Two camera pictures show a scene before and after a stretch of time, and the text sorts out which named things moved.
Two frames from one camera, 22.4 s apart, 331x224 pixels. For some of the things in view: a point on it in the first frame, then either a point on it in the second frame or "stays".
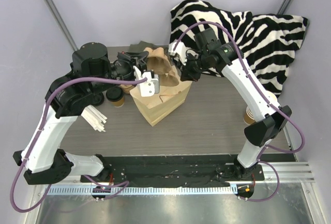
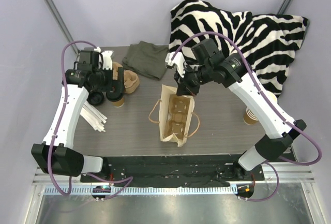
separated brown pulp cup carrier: x=161 y=64 → x=177 y=115
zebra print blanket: x=267 y=42 stays
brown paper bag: x=171 y=94 → x=175 y=115
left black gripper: x=136 y=62 → x=119 y=82
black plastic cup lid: x=115 y=93 stays
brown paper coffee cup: x=119 y=103 stays
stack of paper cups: x=248 y=118 stays
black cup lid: x=98 y=99 stays
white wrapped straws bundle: x=94 y=117 stays
